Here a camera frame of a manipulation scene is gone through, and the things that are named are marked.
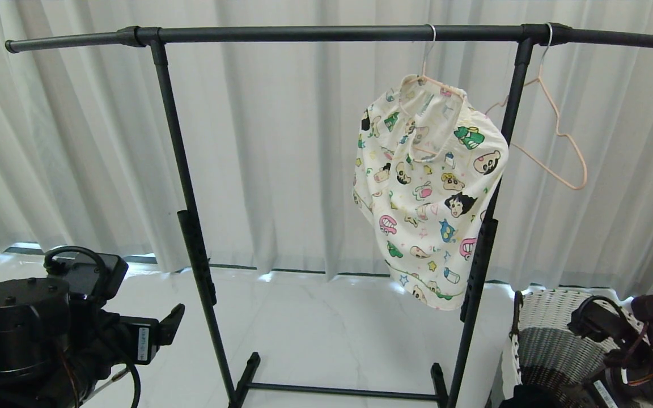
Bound black garment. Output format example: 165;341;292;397
499;384;559;408

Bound cream printed shorts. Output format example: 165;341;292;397
352;74;510;311

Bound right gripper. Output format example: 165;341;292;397
584;371;625;408

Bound white laundry basket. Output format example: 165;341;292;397
499;289;644;408

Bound black clothes rack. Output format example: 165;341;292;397
5;23;653;408

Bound white curtain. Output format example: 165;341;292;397
0;0;653;298

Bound pink clothes hanger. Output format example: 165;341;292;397
485;23;588;190
397;24;469;162

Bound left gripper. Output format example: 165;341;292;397
86;303;186;369

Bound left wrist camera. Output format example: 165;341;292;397
43;245;130;318

